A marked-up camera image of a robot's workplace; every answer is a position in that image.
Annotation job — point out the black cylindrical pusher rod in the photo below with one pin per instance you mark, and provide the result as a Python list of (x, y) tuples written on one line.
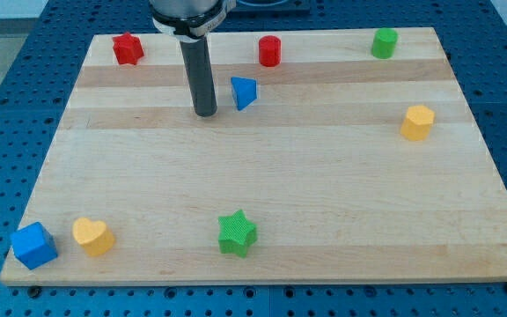
[(199, 76)]

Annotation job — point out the blue triangle block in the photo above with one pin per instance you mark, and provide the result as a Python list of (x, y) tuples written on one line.
[(244, 91)]

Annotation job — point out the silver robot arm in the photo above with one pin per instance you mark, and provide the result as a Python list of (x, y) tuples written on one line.
[(189, 22)]

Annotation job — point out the red star block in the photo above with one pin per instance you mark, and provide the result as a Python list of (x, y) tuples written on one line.
[(127, 49)]

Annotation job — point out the red cylinder block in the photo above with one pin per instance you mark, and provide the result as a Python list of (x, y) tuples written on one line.
[(269, 49)]

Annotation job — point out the wooden board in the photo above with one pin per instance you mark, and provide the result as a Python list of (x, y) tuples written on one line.
[(317, 162)]

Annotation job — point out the green star block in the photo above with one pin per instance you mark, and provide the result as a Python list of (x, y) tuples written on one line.
[(236, 234)]

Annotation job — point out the green cylinder block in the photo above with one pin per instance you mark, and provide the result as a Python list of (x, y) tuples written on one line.
[(384, 43)]

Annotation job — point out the yellow heart block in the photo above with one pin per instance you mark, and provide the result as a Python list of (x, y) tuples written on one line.
[(95, 237)]

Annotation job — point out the yellow hexagon block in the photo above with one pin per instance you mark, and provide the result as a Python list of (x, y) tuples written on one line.
[(417, 123)]

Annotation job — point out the blue cube block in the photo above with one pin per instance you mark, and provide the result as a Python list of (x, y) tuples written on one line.
[(33, 245)]

